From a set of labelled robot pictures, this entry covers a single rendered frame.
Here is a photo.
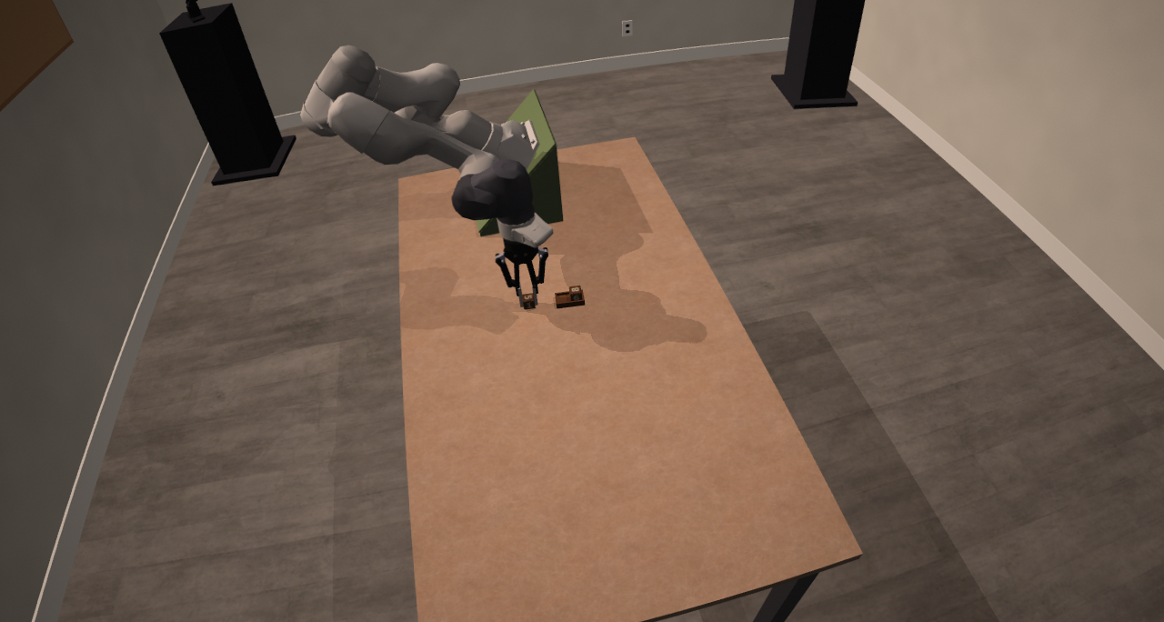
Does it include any brown shallow tray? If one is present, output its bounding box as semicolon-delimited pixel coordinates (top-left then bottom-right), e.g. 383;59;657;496
555;289;585;308

